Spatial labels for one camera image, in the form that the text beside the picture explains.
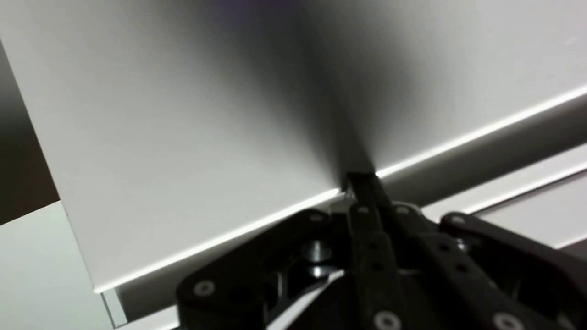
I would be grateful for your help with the white file cabinet body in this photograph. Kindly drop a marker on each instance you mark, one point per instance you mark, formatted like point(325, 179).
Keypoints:
point(538, 201)

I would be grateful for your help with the white furniture panel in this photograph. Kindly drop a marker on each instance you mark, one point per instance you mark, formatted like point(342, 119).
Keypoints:
point(43, 275)

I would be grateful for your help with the white file cabinet drawer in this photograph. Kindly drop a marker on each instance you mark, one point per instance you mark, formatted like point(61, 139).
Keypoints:
point(184, 121)

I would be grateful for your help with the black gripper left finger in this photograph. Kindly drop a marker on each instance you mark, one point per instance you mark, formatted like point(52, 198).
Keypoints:
point(367, 267)

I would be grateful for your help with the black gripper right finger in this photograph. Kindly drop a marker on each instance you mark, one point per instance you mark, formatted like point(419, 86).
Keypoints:
point(465, 275)

